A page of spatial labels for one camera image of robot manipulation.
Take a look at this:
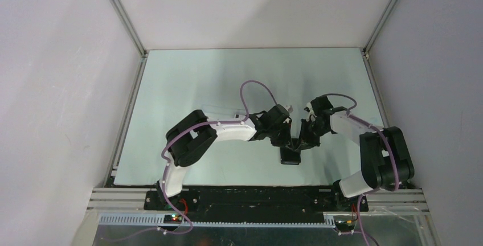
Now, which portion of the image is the right aluminium frame post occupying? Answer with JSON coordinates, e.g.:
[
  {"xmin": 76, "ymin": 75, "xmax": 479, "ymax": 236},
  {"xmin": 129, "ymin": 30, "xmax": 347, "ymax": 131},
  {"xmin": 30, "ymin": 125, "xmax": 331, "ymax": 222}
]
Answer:
[{"xmin": 362, "ymin": 0, "xmax": 399, "ymax": 55}]

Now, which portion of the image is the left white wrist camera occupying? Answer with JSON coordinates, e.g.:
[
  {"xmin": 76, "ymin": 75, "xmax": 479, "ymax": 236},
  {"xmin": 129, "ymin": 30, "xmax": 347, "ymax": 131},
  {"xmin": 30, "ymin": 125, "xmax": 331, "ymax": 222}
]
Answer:
[{"xmin": 284, "ymin": 105, "xmax": 293, "ymax": 113}]

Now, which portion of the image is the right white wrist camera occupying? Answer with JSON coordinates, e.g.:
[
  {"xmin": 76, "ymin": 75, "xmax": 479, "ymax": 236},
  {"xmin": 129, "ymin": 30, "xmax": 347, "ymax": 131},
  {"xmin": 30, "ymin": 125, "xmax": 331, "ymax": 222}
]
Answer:
[{"xmin": 304, "ymin": 102, "xmax": 316, "ymax": 122}]

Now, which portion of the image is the left controller board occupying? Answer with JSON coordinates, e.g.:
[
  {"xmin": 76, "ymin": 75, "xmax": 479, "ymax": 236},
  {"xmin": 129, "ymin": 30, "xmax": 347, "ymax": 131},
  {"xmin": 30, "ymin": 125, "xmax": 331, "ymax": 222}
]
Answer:
[{"xmin": 162, "ymin": 214, "xmax": 185, "ymax": 226}]

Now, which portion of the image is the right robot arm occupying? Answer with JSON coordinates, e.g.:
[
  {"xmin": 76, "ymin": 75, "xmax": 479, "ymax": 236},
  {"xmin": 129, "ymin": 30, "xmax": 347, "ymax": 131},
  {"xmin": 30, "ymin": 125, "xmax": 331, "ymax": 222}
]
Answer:
[{"xmin": 293, "ymin": 95, "xmax": 415, "ymax": 211}]

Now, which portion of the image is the controller board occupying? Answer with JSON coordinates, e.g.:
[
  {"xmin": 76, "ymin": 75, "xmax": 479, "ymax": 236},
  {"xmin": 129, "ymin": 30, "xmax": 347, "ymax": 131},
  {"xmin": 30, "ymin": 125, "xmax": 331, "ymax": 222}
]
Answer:
[
  {"xmin": 334, "ymin": 220, "xmax": 357, "ymax": 235},
  {"xmin": 162, "ymin": 214, "xmax": 185, "ymax": 226}
]

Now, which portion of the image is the left aluminium frame post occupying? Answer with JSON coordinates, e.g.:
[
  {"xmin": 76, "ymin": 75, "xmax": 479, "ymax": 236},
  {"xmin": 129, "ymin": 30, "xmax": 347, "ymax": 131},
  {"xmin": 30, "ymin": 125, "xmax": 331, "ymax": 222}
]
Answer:
[{"xmin": 109, "ymin": 0, "xmax": 147, "ymax": 58}]

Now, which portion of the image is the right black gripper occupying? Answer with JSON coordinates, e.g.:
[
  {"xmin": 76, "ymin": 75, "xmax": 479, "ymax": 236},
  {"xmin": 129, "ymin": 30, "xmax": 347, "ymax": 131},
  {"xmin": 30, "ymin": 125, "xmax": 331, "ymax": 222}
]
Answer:
[{"xmin": 294, "ymin": 118, "xmax": 329, "ymax": 151}]

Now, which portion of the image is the aluminium frame post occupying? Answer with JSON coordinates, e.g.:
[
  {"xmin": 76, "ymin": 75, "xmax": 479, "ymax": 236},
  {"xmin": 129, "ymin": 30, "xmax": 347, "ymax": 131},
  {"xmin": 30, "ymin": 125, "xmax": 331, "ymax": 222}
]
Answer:
[
  {"xmin": 109, "ymin": 0, "xmax": 147, "ymax": 58},
  {"xmin": 362, "ymin": 0, "xmax": 399, "ymax": 55}
]

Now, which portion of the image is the right controller board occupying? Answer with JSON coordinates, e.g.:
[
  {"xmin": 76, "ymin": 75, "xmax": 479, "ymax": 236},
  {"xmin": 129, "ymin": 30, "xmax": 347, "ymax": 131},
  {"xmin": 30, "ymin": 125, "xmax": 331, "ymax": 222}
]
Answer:
[{"xmin": 334, "ymin": 220, "xmax": 357, "ymax": 235}]

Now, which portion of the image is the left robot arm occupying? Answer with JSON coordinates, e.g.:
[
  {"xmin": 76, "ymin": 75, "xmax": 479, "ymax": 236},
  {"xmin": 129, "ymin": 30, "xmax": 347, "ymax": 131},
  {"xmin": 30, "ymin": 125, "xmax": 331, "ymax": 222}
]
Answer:
[{"xmin": 158, "ymin": 104, "xmax": 293, "ymax": 210}]

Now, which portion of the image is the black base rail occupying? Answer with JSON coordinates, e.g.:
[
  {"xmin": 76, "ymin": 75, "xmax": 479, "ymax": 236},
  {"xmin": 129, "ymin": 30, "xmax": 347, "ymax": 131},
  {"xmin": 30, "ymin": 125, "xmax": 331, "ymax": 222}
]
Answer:
[{"xmin": 144, "ymin": 186, "xmax": 369, "ymax": 224}]

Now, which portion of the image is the clear plastic card tray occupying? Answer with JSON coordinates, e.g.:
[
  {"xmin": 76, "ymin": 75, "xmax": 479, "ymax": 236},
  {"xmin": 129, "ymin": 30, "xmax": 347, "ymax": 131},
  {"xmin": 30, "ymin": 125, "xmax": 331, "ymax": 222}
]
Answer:
[{"xmin": 201, "ymin": 105, "xmax": 246, "ymax": 120}]

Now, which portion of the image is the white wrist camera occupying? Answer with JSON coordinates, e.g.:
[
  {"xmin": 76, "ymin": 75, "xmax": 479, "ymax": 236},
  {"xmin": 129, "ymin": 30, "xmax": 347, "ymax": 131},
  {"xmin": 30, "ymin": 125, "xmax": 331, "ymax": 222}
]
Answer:
[
  {"xmin": 304, "ymin": 102, "xmax": 316, "ymax": 122},
  {"xmin": 284, "ymin": 105, "xmax": 293, "ymax": 113}
]

